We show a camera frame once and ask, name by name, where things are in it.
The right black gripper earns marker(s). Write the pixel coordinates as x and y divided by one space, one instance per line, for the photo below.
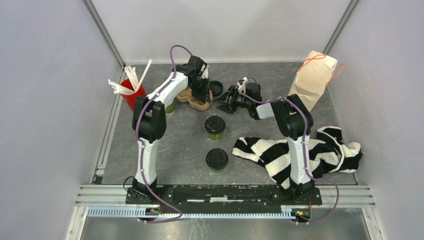
229 106

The white wrapped straws bundle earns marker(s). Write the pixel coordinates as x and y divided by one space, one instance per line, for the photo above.
135 82

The black white striped cloth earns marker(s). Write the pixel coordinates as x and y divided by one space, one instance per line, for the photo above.
327 154

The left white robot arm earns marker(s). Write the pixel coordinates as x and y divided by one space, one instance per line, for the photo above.
149 118

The brown paper bag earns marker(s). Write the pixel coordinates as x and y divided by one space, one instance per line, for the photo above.
312 78

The black coffee lid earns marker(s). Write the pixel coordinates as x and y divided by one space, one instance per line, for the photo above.
217 157
215 125

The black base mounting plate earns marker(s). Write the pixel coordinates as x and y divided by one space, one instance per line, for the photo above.
222 199

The aluminium frame rail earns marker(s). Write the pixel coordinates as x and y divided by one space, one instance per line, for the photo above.
348 212

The stack of black lids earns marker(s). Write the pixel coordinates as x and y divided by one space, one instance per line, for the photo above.
216 87

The green paper coffee cup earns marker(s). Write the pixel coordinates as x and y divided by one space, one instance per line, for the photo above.
218 169

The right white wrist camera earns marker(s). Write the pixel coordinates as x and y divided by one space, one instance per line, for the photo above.
241 85

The brown cardboard cup carrier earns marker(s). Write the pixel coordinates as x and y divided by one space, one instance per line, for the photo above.
185 96

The red plastic cup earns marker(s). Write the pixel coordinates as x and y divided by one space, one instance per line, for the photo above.
131 99

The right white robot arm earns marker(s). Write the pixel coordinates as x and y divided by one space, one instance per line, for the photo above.
294 122

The stack of paper cups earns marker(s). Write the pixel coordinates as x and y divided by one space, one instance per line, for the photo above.
170 108

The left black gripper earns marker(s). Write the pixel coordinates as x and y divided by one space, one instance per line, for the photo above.
205 94

